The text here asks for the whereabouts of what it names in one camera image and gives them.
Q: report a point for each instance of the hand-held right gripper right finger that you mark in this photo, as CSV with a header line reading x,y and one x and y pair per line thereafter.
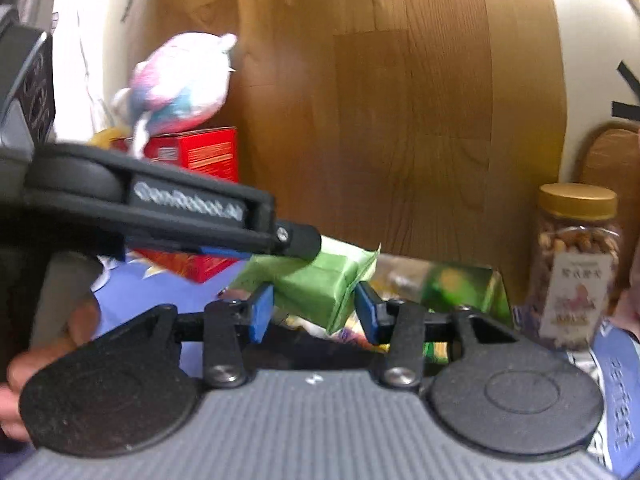
x,y
369,312

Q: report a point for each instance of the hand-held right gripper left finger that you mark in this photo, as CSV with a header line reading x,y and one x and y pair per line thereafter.
x,y
261,315

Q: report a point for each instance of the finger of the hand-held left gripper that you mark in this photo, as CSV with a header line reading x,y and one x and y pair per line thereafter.
x,y
300,242

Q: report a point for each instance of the green snack packet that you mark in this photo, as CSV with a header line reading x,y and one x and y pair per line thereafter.
x,y
320,280

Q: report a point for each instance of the black tin box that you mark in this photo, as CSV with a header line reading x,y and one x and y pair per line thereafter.
x,y
450,285

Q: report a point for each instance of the person's left hand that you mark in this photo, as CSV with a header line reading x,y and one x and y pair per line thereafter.
x,y
80,322

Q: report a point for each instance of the yellow duck plush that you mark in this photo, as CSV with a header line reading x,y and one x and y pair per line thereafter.
x,y
107,136

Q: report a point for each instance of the red gift box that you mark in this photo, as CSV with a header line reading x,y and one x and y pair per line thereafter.
x,y
205,152

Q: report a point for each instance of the pink and blue plush toy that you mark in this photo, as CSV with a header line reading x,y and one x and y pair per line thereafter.
x,y
175,90

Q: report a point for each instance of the nut jar with gold lid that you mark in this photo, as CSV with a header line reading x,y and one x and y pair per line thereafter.
x,y
575,240

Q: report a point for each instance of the black tape strip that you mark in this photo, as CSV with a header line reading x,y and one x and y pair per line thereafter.
x,y
630,76
627,110

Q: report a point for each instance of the wood-grain wall sheet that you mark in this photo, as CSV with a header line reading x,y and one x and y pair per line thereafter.
x,y
375,110

